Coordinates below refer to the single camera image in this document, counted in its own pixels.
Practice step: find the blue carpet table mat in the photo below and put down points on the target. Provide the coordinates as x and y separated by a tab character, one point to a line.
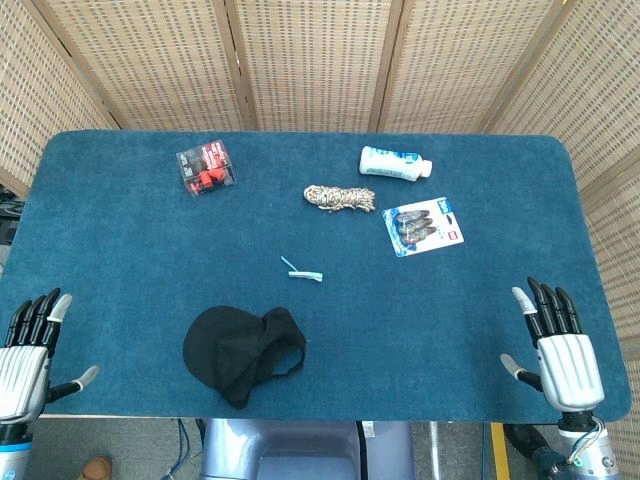
320	320

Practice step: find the brown shoe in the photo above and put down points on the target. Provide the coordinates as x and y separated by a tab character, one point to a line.
97	469

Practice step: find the blister pack of clips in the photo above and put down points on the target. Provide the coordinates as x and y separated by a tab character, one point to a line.
422	226

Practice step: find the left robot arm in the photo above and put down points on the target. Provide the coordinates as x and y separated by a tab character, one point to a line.
12	450

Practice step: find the robot torso base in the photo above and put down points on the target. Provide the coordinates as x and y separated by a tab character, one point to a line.
300	450

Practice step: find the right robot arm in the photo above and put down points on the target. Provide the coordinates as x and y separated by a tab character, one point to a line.
595	460

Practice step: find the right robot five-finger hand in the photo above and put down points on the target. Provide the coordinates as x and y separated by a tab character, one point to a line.
570	370

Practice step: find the black equipment beside table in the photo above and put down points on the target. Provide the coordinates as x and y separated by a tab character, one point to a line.
10	215

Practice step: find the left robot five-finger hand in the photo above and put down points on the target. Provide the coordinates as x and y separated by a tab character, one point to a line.
22	370

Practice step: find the white plastic bottle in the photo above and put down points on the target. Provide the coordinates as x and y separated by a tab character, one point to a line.
390	162

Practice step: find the woven bamboo folding screen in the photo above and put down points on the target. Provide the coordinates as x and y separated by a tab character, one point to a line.
320	60

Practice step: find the red and black box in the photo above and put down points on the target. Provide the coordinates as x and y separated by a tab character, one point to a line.
205	167

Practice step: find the black baseball cap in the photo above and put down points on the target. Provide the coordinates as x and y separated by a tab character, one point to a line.
235	350

